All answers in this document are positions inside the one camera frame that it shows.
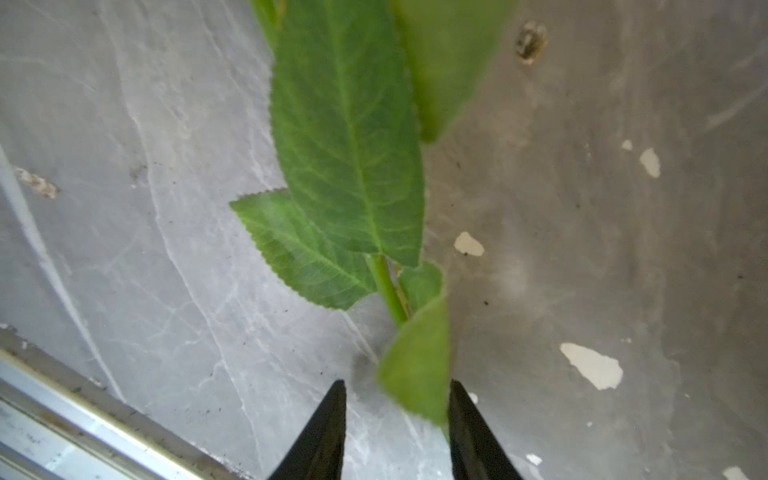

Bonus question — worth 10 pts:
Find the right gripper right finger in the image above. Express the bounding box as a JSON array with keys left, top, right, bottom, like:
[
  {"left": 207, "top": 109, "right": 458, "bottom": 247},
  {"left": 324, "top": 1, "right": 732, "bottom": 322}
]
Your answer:
[{"left": 448, "top": 380, "right": 523, "bottom": 480}]

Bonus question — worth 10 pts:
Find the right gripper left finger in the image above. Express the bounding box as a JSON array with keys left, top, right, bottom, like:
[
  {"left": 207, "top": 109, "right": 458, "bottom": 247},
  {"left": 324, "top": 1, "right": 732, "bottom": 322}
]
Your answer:
[{"left": 269, "top": 380, "right": 347, "bottom": 480}]

